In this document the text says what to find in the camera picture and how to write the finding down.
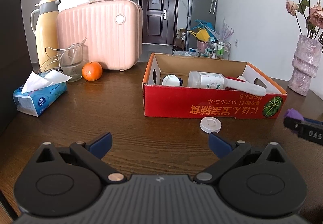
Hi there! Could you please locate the purple cap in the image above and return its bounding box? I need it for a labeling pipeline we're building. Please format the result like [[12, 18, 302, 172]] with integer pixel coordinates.
[[284, 109, 304, 124]]

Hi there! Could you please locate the white spray bottle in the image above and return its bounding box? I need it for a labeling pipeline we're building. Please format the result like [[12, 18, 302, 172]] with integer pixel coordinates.
[[187, 71, 267, 97]]

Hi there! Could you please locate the white round lid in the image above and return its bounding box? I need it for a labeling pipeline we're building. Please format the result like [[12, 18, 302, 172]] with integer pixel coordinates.
[[200, 117, 222, 134]]

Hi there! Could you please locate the purple textured vase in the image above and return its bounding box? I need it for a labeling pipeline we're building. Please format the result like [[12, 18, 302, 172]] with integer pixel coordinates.
[[288, 34, 322, 96]]

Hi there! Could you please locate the blue tissue pack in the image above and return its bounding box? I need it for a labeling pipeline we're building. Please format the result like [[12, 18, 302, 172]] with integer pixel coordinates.
[[13, 70, 72, 117]]

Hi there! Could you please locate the orange fruit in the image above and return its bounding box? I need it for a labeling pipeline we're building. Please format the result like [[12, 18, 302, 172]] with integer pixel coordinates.
[[82, 62, 103, 81]]

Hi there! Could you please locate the red cardboard box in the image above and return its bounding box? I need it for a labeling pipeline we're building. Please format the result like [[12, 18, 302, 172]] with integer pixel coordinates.
[[142, 53, 287, 119]]

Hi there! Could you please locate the black chair back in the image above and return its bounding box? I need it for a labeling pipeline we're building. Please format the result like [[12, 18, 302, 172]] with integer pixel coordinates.
[[1, 0, 33, 133]]

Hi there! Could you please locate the yellow blue toy pile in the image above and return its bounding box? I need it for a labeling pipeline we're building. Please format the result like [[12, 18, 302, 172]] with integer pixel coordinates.
[[189, 19, 217, 42]]

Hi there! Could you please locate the pink suitcase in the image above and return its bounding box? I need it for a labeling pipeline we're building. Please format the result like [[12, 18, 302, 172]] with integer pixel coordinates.
[[56, 0, 143, 71]]

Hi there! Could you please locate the yellow thermos jug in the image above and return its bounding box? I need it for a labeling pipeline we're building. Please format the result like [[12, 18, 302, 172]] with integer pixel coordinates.
[[30, 0, 61, 72]]

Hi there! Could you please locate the grey refrigerator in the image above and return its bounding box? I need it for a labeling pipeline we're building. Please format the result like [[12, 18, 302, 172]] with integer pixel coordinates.
[[185, 0, 217, 49]]

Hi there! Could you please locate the dark brown entrance door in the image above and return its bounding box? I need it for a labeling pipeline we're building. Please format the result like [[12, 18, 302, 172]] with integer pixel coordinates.
[[140, 0, 178, 45]]

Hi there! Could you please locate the wire storage cart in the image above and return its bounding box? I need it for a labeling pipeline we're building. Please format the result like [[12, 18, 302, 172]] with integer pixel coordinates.
[[208, 39, 231, 59]]

